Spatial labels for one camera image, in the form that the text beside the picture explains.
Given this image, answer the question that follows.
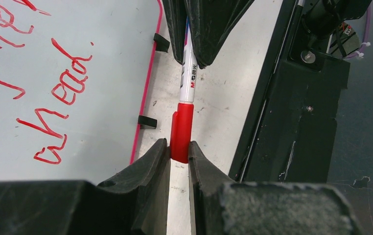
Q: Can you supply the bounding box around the black whiteboard clip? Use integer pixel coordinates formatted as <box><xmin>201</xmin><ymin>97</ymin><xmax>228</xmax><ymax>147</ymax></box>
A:
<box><xmin>138</xmin><ymin>115</ymin><xmax>158</xmax><ymax>129</ymax></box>
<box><xmin>153</xmin><ymin>33</ymin><xmax>170</xmax><ymax>53</ymax></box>

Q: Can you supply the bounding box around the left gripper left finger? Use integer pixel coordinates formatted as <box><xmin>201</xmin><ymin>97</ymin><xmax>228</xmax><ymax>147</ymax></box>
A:
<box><xmin>0</xmin><ymin>139</ymin><xmax>170</xmax><ymax>235</ymax></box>

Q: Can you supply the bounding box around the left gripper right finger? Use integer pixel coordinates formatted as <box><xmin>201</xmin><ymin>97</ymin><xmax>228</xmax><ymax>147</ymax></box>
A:
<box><xmin>188</xmin><ymin>141</ymin><xmax>363</xmax><ymax>235</ymax></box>

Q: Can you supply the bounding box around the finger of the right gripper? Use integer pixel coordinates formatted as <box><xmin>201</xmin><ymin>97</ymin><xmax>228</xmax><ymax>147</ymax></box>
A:
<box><xmin>162</xmin><ymin>0</ymin><xmax>187</xmax><ymax>64</ymax></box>
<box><xmin>184</xmin><ymin>0</ymin><xmax>254</xmax><ymax>69</ymax></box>

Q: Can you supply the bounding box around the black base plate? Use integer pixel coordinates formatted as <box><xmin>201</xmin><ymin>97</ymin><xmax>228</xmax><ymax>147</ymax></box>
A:
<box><xmin>228</xmin><ymin>0</ymin><xmax>371</xmax><ymax>184</ymax></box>

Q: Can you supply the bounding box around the red marker cap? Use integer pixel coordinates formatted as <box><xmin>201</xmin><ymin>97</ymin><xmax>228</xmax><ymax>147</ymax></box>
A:
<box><xmin>170</xmin><ymin>103</ymin><xmax>194</xmax><ymax>164</ymax></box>

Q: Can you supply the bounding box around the pink framed whiteboard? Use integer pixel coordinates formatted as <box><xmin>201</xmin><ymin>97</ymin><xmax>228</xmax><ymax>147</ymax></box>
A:
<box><xmin>0</xmin><ymin>0</ymin><xmax>163</xmax><ymax>184</ymax></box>

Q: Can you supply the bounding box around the white whiteboard marker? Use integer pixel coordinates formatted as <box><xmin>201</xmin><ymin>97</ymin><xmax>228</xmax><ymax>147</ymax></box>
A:
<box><xmin>179</xmin><ymin>19</ymin><xmax>199</xmax><ymax>104</ymax></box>

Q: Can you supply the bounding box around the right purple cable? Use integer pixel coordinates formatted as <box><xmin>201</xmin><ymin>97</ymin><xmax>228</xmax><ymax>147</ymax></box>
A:
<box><xmin>344</xmin><ymin>3</ymin><xmax>373</xmax><ymax>61</ymax></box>

